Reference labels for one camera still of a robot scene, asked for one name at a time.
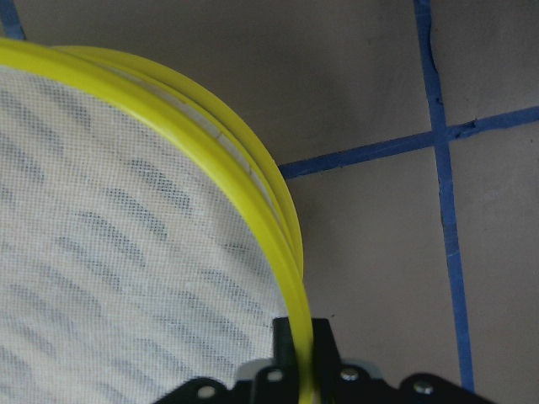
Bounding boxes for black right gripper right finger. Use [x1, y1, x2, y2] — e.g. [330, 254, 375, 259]
[312, 318, 377, 403]

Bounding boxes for yellow bamboo steamer bottom layer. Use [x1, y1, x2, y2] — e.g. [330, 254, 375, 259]
[55, 45, 304, 274]

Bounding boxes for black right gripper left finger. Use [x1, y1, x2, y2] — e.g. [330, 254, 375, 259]
[252, 317, 303, 404]

